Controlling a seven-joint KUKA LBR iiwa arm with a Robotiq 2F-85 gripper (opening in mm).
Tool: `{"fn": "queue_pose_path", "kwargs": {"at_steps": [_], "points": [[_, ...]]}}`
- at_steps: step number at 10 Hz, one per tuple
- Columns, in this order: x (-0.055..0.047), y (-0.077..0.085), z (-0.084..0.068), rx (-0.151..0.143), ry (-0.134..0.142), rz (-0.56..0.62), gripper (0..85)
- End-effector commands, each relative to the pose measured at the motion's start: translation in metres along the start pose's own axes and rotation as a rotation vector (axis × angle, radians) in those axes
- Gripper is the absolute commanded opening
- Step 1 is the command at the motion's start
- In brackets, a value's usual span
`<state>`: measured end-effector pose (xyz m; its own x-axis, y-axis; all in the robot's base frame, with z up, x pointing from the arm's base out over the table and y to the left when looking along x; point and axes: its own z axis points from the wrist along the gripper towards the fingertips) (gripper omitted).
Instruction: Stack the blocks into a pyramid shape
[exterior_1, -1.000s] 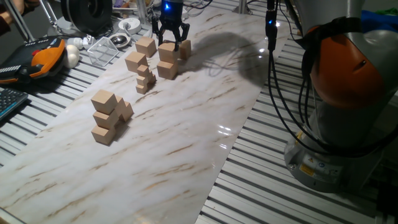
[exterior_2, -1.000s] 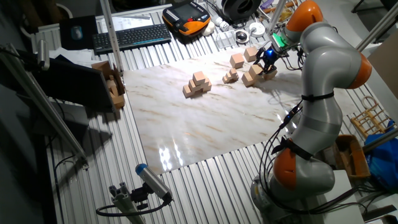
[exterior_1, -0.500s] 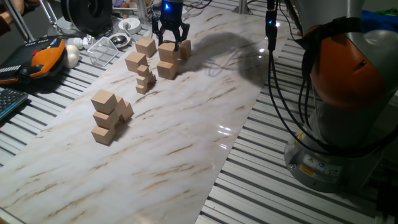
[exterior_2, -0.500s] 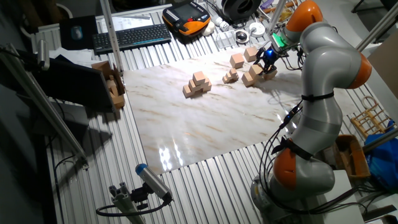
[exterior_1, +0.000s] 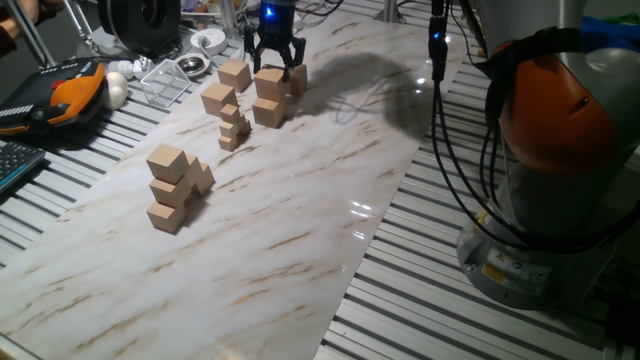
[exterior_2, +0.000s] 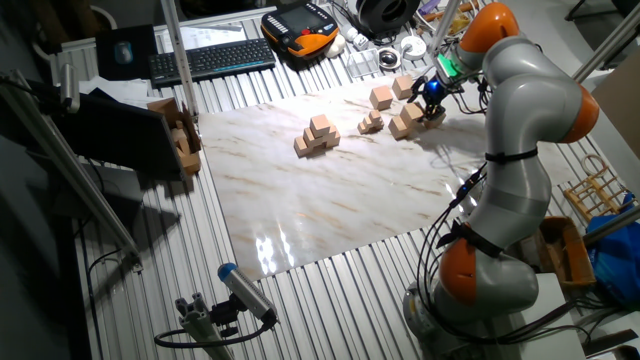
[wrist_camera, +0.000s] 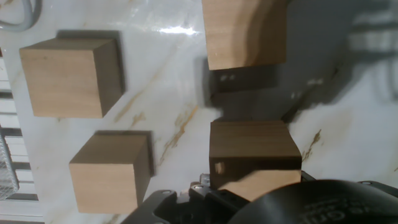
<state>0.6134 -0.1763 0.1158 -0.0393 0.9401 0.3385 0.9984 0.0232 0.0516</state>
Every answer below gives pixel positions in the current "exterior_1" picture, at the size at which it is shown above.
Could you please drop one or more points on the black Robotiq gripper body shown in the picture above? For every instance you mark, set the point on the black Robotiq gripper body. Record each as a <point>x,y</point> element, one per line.
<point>276,25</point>

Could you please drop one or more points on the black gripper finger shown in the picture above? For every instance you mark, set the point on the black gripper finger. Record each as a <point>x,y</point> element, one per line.
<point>254,55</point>
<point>296,52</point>

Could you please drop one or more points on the large wooden cube block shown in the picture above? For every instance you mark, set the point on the large wooden cube block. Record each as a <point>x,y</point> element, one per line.
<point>268,113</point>
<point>300,81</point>
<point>269,85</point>
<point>234,76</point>
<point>216,98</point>

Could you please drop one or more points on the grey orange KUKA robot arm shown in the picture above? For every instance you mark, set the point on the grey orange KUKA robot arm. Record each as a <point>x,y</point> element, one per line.
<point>560,110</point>

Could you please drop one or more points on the bare person hand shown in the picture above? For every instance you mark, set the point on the bare person hand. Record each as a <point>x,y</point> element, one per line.
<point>31,6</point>

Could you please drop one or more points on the round white power socket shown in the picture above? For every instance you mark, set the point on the round white power socket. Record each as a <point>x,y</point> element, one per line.
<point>210,41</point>

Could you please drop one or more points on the metal bowl with white rim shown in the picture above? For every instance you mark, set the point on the metal bowl with white rim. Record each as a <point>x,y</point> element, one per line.
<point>192,65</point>

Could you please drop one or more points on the small wooden cube block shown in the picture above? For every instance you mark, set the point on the small wooden cube block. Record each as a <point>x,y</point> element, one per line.
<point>228,131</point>
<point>242,121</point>
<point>246,127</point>
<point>227,144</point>
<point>230,113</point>

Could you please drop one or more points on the clear gridded plastic box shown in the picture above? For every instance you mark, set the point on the clear gridded plastic box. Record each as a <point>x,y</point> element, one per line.
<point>165,82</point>

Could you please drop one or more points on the black filament spool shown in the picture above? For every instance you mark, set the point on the black filament spool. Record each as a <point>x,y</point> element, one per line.
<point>140,25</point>

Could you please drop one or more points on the medium wooden cube block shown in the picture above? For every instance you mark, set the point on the medium wooden cube block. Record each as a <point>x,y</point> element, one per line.
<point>194,170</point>
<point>205,180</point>
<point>167,164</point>
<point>166,217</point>
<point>169,194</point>

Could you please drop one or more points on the white power adapter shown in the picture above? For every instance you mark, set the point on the white power adapter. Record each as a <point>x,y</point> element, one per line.
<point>122,67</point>

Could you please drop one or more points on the white egg shaped object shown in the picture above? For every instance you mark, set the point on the white egg shaped object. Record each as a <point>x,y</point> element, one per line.
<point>116,90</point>

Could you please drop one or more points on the thin metal stand leg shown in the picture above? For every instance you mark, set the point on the thin metal stand leg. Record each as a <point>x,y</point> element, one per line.
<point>77,17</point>

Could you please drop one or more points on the marble pattern table mat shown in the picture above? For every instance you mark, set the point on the marble pattern table mat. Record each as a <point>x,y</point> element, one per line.
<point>250,250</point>

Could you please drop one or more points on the black orange teach pendant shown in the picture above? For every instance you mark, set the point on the black orange teach pendant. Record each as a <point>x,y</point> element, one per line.
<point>55,97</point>

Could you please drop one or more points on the slanted thin metal bar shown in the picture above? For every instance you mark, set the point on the slanted thin metal bar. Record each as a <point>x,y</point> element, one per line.
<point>31,32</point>

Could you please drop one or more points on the black computer keyboard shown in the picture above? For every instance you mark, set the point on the black computer keyboard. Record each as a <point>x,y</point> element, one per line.
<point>17,165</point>

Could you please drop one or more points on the blue bag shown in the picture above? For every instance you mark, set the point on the blue bag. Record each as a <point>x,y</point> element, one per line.
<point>615,29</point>

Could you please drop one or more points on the aluminium frame post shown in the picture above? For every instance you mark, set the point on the aluminium frame post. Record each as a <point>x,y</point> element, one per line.
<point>390,11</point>
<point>228,17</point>

